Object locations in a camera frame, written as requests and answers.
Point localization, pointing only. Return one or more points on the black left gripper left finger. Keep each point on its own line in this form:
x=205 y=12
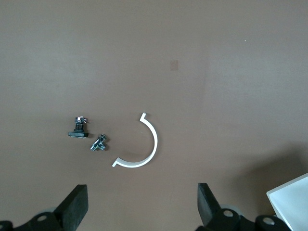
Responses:
x=72 y=211

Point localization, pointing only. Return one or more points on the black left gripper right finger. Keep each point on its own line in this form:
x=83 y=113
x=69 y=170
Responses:
x=213 y=219

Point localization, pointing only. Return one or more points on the white plastic drawer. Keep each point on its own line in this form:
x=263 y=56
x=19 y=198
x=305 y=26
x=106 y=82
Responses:
x=291 y=204

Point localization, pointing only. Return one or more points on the small metal fitting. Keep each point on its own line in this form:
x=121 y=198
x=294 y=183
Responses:
x=99 y=143

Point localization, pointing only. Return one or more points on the black rectangular switch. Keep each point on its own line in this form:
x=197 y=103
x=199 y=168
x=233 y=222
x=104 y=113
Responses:
x=77 y=134

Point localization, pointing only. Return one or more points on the white semicircular bracket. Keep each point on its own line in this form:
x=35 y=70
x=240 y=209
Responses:
x=155 y=142

